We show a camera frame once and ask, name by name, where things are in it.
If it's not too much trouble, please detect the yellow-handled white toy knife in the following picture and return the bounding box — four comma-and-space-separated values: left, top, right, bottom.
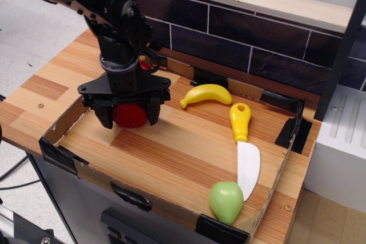
229, 103, 261, 202

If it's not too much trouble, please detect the white grooved block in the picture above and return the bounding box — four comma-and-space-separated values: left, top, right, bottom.
304, 85, 365, 212

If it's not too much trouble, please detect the green toy pear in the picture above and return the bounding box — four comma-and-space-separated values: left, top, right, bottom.
209, 181, 244, 225

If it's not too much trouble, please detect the black floor cable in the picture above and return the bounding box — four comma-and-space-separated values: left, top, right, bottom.
0, 157, 41, 190

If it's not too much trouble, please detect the black bracket with bolt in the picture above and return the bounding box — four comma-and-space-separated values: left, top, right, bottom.
1, 212, 62, 244

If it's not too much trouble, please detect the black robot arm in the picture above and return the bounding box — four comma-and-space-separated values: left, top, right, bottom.
43, 0, 171, 129

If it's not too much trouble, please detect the yellow toy banana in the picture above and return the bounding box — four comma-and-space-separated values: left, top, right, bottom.
180, 84, 233, 109

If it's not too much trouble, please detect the cardboard fence with black tape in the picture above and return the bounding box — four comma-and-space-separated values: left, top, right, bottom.
40, 58, 320, 243

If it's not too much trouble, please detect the red-capped basil spice bottle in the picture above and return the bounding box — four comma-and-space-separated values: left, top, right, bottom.
112, 55, 152, 129

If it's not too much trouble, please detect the black device under table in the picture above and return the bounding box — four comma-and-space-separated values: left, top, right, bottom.
100, 209, 160, 243

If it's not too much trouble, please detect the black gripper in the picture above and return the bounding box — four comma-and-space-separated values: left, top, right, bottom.
77, 61, 172, 129

